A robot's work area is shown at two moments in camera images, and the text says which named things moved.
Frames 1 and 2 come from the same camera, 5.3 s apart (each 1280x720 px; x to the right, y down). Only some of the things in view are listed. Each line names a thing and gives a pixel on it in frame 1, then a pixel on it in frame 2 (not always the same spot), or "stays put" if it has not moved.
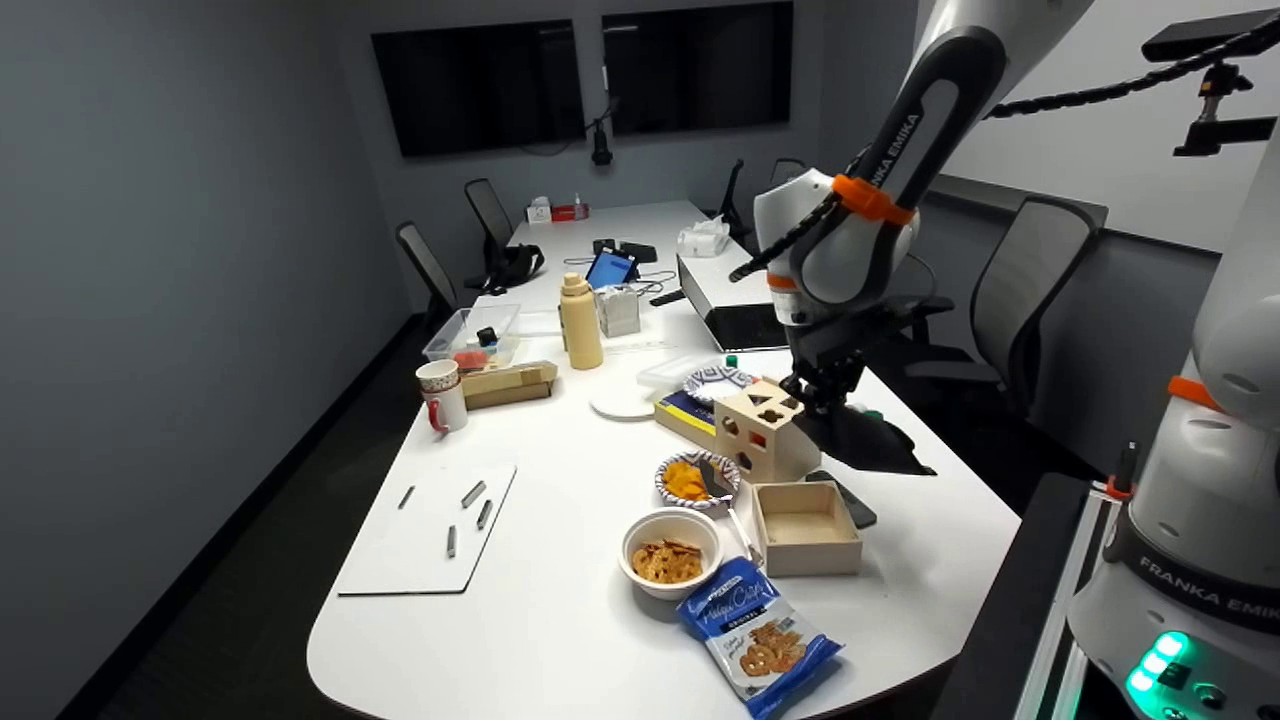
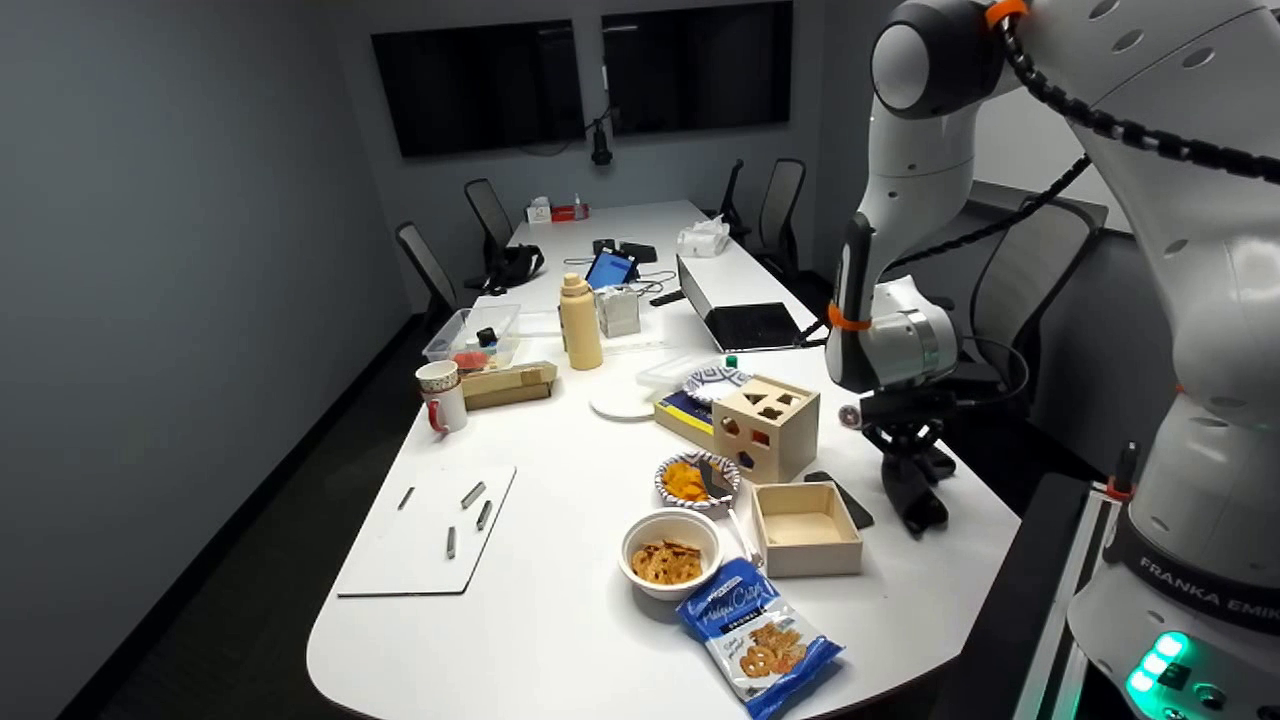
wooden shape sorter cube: [764, 437] stays put
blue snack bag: [770, 653] stays put
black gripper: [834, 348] → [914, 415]
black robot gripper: [862, 437] → [914, 472]
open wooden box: [811, 528] stays put
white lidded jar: [445, 403] stays put
